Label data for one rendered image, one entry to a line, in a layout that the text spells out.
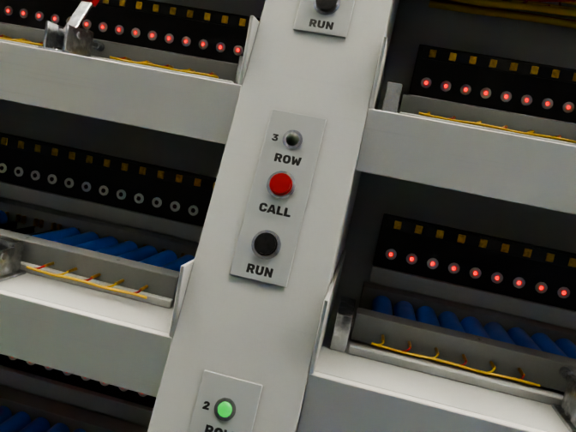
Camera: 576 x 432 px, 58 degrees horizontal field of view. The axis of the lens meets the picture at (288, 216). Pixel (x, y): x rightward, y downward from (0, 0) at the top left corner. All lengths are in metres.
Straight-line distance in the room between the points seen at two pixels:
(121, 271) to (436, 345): 0.25
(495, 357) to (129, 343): 0.27
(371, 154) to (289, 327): 0.13
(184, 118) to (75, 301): 0.16
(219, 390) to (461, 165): 0.22
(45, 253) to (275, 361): 0.22
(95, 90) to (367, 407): 0.30
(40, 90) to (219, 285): 0.22
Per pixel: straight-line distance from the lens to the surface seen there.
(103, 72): 0.44
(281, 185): 0.36
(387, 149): 0.38
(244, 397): 0.36
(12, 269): 0.46
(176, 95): 0.41
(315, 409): 0.36
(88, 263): 0.45
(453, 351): 0.43
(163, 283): 0.42
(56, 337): 0.41
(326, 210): 0.36
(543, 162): 0.39
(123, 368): 0.39
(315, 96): 0.38
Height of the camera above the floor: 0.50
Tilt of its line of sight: 10 degrees up
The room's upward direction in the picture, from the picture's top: 14 degrees clockwise
